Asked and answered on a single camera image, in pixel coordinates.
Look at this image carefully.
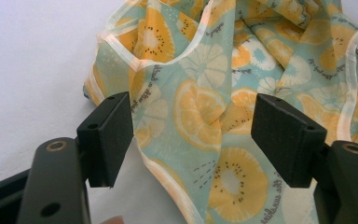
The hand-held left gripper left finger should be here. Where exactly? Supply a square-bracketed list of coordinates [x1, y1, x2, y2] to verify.
[76, 91, 135, 189]

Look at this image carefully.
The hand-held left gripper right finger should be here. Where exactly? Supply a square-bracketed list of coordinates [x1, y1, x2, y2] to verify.
[250, 92, 328, 189]

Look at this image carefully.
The fruit print fabric bag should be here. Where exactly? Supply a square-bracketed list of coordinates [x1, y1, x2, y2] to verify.
[82, 0, 358, 224]

